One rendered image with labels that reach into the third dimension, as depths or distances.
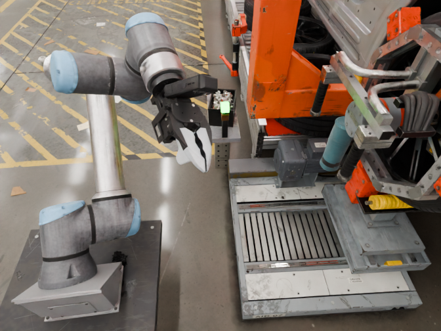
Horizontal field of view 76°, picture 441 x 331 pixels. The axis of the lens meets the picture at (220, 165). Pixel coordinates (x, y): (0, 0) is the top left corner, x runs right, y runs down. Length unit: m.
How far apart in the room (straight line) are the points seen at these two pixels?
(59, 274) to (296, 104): 1.25
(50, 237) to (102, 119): 0.46
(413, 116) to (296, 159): 0.75
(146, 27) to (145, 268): 0.95
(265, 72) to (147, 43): 0.83
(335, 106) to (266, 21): 0.59
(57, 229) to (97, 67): 0.61
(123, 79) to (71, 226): 0.59
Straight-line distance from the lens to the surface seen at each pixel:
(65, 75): 0.71
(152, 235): 1.37
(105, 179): 1.18
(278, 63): 1.38
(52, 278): 1.16
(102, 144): 1.19
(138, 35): 0.67
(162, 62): 0.61
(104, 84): 0.73
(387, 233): 1.64
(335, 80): 1.15
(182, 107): 0.57
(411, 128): 0.90
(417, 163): 1.25
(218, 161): 1.95
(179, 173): 1.96
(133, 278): 1.30
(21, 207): 2.15
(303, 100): 1.53
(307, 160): 1.55
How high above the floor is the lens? 1.47
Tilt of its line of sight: 48 degrees down
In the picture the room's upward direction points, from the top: straight up
